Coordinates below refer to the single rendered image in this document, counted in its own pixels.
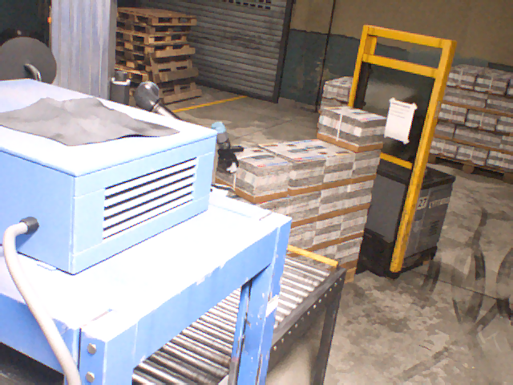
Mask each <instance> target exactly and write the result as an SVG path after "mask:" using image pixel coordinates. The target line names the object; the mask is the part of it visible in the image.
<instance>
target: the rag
mask: <svg viewBox="0 0 513 385"><path fill-rule="evenodd" d="M0 125H1V126H3V127H6V128H9V129H11V130H15V131H18V132H25V133H28V134H31V135H36V136H42V137H46V139H49V140H54V141H57V142H59V143H60V144H64V145H66V146H75V145H81V144H86V143H97V142H103V141H108V140H114V139H117V138H120V137H122V136H126V135H134V134H139V135H144V136H170V135H173V134H176V133H179V132H180V131H179V130H176V129H174V128H170V127H166V126H163V125H160V124H156V123H152V122H149V121H145V120H138V119H134V118H131V117H130V116H129V115H127V114H125V113H122V112H121V111H119V110H115V109H114V108H109V107H107V106H104V105H103V104H102V103H101V102H100V100H99V99H97V98H96V97H95V96H94V95H93V96H92V97H87V98H79V99H69V100H63V101H57V100H55V99H51V98H49V97H46V98H45V99H40V100H39V101H38V102H35V103H33V104H31V105H30V106H27V107H24V108H19V109H16V110H11V111H2V112H0Z"/></svg>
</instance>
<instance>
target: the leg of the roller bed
mask: <svg viewBox="0 0 513 385"><path fill-rule="evenodd" d="M341 295H342V292H341V293H340V294H339V295H338V296H337V297H336V298H335V299H334V300H333V301H332V302H331V303H330V304H329V305H328V306H327V310H326V314H325V321H324V326H323V331H322V335H321V343H320V348H319V351H318V356H317V364H315V368H316V369H314V373H313V381H312V385H323V384H324V380H325V372H326V368H327V363H328V359H329V351H330V347H331V343H332V339H333V331H334V327H335V322H336V318H337V314H338V312H337V311H338V310H339V306H340V302H341Z"/></svg>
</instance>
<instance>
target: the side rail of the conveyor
mask: <svg viewBox="0 0 513 385"><path fill-rule="evenodd" d="M346 271H347V269H346V268H344V267H340V266H337V267H336V268H335V269H334V270H333V271H332V272H331V273H330V274H329V276H328V277H327V278H326V279H325V280H323V281H322V282H321V283H320V284H319V285H318V286H317V287H316V288H315V289H314V290H313V291H312V292H310V293H309V295H308V296H307V297H306V298H304V299H303V300H302V301H301V302H300V303H299V304H298V305H297V306H296V307H295V308H294V309H293V310H292V312H291V313H290V314H289V315H288V316H287V317H286V318H284V319H283V320H282V321H281V322H280V323H279V324H278V325H277V326H276V328H275V329H274V330H273V339H272V345H271V350H270V355H269V364H268V370H267V374H268V373H269V372H270V371H271V370H272V369H273V366H274V365H275V364H276V363H277V362H278V361H279V360H280V359H281V357H282V356H283V355H284V354H285V353H286V352H287V351H288V350H289V349H290V347H291V346H292V345H293V344H294V343H295V342H296V341H297V340H298V338H299V337H300V336H301V335H302V334H304V333H305V332H306V331H307V329H308V328H309V327H310V326H311V324H312V323H313V322H314V321H315V320H316V318H317V317H318V316H319V315H320V314H322V313H323V312H324V311H325V308H326V307H327V306H328V305H329V304H330V303H331V302H332V301H333V300H334V299H335V298H336V297H337V296H338V295H339V294H340V293H341V292H342V290H343V287H344V284H345V276H346ZM227 384H228V374H227V375H226V376H225V377H224V378H223V379H222V381H221V382H220V383H219V384H217V385H227Z"/></svg>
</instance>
